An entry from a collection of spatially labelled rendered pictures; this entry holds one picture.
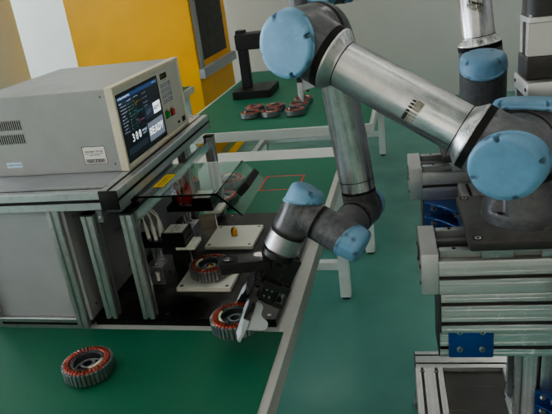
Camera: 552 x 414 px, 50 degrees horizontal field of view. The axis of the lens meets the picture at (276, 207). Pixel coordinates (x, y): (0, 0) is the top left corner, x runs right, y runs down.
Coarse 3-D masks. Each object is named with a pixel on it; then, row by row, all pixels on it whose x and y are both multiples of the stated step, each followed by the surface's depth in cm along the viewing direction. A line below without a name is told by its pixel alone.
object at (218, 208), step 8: (192, 200) 179; (200, 200) 178; (208, 200) 178; (216, 200) 182; (168, 208) 181; (176, 208) 181; (184, 208) 180; (192, 208) 179; (200, 208) 179; (208, 208) 178; (216, 208) 180; (184, 216) 182
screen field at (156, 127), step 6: (162, 114) 165; (156, 120) 162; (162, 120) 165; (150, 126) 158; (156, 126) 162; (162, 126) 165; (150, 132) 158; (156, 132) 161; (162, 132) 165; (150, 138) 158
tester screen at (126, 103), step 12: (156, 84) 162; (132, 96) 148; (144, 96) 155; (156, 96) 162; (120, 108) 142; (132, 108) 148; (144, 108) 155; (132, 120) 148; (144, 120) 154; (132, 132) 148; (144, 132) 154; (132, 144) 148; (132, 156) 147
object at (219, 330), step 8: (232, 304) 136; (240, 304) 135; (216, 312) 133; (224, 312) 134; (232, 312) 135; (240, 312) 135; (216, 320) 130; (224, 320) 134; (232, 320) 131; (216, 328) 129; (224, 328) 128; (232, 328) 128; (216, 336) 130; (224, 336) 128; (232, 336) 128
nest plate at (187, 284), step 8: (184, 280) 161; (192, 280) 160; (224, 280) 158; (232, 280) 158; (184, 288) 157; (192, 288) 156; (200, 288) 156; (208, 288) 155; (216, 288) 155; (224, 288) 154
